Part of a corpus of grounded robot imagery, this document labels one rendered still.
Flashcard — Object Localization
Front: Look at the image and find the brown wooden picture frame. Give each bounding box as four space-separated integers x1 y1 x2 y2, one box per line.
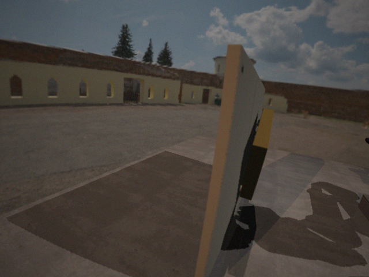
239 108 274 200

